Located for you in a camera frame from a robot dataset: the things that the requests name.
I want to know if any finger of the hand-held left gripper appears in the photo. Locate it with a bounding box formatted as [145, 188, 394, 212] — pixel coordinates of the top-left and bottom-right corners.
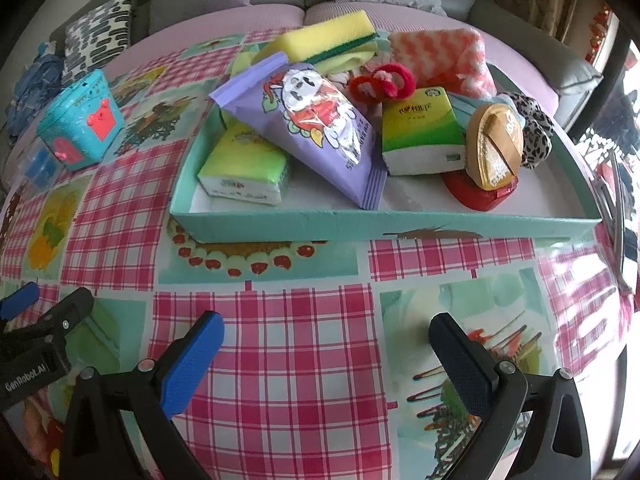
[20, 287, 96, 348]
[0, 281, 41, 321]

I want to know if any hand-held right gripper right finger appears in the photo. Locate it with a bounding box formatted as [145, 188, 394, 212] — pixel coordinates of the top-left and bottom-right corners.
[429, 312, 592, 480]

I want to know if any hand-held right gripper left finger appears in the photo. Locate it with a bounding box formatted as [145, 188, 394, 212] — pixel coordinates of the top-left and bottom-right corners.
[60, 310, 225, 480]

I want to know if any teal cardboard tray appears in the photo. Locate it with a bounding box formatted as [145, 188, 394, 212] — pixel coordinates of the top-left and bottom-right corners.
[169, 57, 606, 243]

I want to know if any red tape roll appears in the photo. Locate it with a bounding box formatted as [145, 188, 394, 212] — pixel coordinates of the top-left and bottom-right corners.
[442, 167, 518, 209]

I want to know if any teal toy house box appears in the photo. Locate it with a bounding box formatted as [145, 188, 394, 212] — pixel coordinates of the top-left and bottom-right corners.
[36, 69, 126, 172]

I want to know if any large green tissue pack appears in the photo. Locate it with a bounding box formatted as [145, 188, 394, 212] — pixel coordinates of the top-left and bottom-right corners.
[196, 122, 295, 208]

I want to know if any gold round packet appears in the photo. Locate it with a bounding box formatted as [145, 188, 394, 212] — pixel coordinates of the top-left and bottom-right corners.
[464, 101, 526, 192]

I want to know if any small green tissue pack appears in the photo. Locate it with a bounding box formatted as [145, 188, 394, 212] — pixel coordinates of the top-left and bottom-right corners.
[381, 86, 467, 177]

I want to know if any leopard print scrunchie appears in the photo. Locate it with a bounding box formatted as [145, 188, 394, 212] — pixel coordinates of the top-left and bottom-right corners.
[500, 91, 556, 170]

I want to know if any light blue cloth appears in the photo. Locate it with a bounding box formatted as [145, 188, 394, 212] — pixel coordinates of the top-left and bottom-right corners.
[447, 91, 526, 126]

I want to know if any purple printed snack packet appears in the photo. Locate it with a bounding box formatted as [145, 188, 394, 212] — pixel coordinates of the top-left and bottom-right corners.
[207, 50, 388, 211]

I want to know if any red hair tie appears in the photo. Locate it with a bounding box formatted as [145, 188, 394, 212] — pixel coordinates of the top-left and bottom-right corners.
[347, 62, 416, 106]

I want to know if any pink white striped cloth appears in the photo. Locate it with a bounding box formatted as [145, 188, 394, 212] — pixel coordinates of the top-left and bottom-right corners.
[389, 27, 498, 101]

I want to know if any yellow-green cloth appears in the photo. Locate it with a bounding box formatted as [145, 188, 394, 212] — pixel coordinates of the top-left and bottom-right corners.
[312, 35, 386, 78]

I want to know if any yellow green sponge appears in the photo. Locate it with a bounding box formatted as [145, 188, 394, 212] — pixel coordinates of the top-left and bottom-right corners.
[252, 9, 381, 66]

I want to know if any pink plaid printed tablecloth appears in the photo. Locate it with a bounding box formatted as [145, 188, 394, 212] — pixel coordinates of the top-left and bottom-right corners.
[0, 27, 631, 480]

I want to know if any clear plastic box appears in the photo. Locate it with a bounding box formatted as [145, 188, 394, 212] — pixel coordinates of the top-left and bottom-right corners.
[17, 142, 63, 192]

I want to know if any blue clothes pile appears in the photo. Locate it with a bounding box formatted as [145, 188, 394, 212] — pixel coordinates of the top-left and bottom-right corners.
[5, 40, 66, 148]

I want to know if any black white patterned pillow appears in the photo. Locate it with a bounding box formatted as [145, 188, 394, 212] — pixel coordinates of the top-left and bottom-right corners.
[60, 0, 137, 86]

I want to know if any grey sofa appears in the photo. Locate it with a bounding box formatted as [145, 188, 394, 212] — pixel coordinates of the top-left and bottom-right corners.
[0, 0, 606, 126]

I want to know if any red hanging decoration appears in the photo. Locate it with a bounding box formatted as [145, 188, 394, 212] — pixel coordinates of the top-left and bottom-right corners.
[585, 5, 613, 63]

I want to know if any metal frame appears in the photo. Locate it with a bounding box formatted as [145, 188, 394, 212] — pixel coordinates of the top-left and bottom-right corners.
[592, 147, 640, 293]

